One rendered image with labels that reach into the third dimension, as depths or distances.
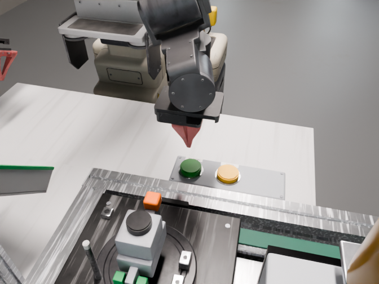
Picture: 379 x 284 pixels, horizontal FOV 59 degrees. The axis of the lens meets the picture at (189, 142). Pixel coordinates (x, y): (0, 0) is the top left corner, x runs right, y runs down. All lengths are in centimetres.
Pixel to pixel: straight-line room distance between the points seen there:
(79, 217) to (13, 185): 12
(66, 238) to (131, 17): 65
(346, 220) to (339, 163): 157
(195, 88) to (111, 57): 78
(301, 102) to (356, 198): 90
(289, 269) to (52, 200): 62
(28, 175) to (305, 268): 44
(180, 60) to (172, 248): 26
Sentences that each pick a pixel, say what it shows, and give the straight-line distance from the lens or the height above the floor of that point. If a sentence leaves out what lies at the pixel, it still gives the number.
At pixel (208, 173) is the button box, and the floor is 96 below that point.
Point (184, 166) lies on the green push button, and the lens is 62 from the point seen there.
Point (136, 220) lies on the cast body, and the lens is 40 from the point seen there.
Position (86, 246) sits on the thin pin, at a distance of 42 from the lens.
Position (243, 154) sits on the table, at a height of 86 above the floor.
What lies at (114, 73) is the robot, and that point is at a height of 85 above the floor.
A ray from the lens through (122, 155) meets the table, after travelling 82.
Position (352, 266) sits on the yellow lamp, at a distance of 18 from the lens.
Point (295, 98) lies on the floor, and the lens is 263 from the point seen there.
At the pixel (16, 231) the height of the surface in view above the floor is 86.
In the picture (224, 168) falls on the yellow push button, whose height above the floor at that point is 97.
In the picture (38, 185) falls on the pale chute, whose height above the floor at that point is 102.
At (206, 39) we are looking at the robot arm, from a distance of 47.
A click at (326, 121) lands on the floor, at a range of 247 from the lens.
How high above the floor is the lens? 142
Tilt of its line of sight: 42 degrees down
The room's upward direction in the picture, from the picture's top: straight up
